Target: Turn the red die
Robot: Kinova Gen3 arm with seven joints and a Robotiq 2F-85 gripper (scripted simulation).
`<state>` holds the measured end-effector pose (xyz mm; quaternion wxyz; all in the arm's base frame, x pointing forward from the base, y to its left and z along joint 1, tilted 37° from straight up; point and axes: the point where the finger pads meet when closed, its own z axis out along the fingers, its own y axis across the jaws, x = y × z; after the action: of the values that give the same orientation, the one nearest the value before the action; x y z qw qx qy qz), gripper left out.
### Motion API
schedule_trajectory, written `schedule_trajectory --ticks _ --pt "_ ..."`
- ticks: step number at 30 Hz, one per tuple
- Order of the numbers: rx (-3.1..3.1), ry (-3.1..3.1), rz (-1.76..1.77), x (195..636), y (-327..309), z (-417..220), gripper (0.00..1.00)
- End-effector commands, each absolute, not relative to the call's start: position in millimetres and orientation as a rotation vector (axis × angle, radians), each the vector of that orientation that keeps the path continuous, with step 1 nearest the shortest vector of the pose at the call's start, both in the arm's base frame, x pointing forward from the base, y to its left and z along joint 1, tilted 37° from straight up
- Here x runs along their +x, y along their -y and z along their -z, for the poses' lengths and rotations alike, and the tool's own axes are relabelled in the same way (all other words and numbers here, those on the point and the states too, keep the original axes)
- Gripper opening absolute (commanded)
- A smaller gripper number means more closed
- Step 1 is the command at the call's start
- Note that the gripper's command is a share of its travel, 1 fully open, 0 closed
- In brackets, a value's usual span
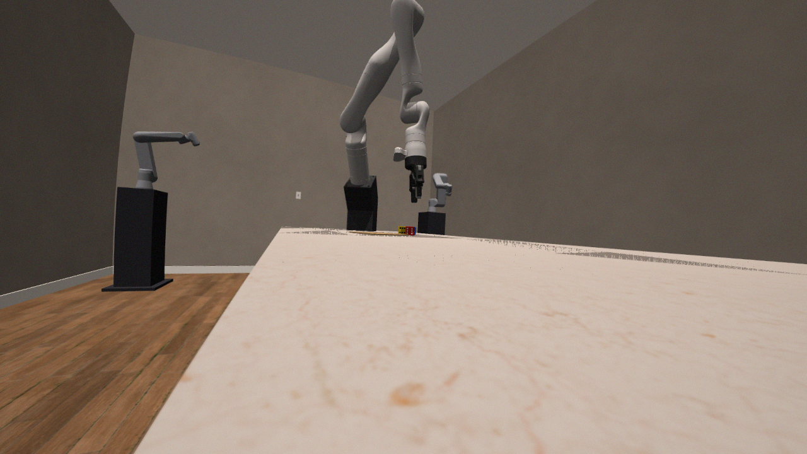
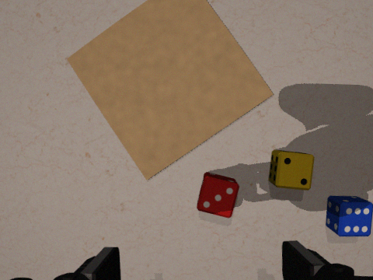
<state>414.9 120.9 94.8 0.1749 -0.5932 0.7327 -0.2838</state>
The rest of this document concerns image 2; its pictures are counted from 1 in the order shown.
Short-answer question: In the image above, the red die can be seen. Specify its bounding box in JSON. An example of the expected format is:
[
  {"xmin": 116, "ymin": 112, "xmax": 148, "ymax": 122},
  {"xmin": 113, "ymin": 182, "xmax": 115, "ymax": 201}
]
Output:
[{"xmin": 197, "ymin": 172, "xmax": 239, "ymax": 218}]

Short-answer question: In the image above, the tan flat mat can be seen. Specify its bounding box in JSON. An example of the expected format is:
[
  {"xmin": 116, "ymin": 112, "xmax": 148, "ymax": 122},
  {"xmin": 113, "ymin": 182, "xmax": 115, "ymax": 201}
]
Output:
[{"xmin": 67, "ymin": 0, "xmax": 273, "ymax": 180}]

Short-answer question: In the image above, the yellow die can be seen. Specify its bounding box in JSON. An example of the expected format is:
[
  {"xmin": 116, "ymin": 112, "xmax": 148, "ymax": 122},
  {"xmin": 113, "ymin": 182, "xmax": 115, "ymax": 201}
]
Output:
[{"xmin": 269, "ymin": 150, "xmax": 315, "ymax": 191}]

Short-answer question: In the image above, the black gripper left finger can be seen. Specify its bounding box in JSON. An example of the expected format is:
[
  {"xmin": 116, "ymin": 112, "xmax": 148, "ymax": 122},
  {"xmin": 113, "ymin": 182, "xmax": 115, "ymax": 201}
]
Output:
[{"xmin": 54, "ymin": 247, "xmax": 121, "ymax": 280}]

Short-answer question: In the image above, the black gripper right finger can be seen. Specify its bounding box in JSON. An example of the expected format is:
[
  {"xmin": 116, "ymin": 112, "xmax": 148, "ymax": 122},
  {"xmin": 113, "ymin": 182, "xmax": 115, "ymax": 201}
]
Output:
[{"xmin": 282, "ymin": 240, "xmax": 373, "ymax": 280}]

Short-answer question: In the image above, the blue die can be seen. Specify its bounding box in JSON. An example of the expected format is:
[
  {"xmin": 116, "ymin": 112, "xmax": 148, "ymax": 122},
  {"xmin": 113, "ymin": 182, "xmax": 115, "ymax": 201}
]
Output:
[{"xmin": 326, "ymin": 196, "xmax": 373, "ymax": 236}]

